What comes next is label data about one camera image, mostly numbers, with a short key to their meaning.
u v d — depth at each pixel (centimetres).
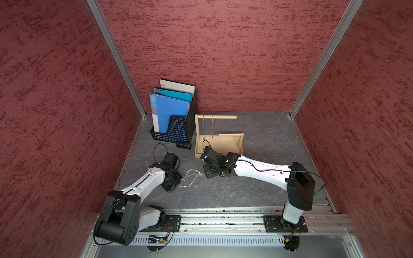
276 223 74
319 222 76
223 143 105
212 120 120
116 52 86
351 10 72
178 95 92
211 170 73
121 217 41
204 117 102
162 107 88
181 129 92
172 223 74
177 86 99
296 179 50
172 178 74
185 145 100
